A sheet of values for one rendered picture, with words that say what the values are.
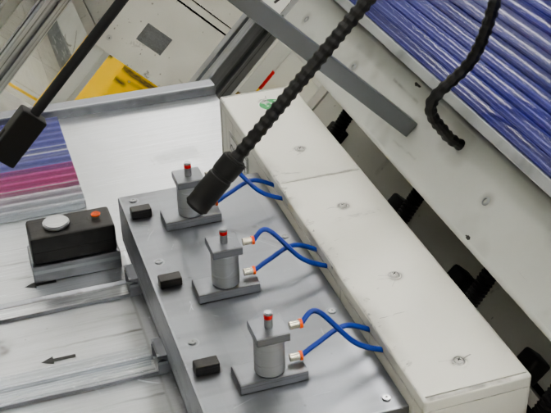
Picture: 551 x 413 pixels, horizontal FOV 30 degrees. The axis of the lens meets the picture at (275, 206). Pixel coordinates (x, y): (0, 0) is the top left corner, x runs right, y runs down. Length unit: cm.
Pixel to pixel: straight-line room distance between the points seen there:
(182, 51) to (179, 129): 91
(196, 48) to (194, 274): 129
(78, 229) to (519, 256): 40
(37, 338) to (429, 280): 33
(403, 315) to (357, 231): 12
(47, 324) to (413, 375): 34
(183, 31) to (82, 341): 127
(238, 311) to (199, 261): 8
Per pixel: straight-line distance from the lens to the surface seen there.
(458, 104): 81
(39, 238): 93
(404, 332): 74
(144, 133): 118
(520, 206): 77
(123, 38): 205
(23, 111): 78
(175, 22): 206
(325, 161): 95
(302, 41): 81
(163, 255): 86
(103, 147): 116
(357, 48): 101
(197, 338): 77
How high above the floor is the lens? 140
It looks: 12 degrees down
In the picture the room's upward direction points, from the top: 40 degrees clockwise
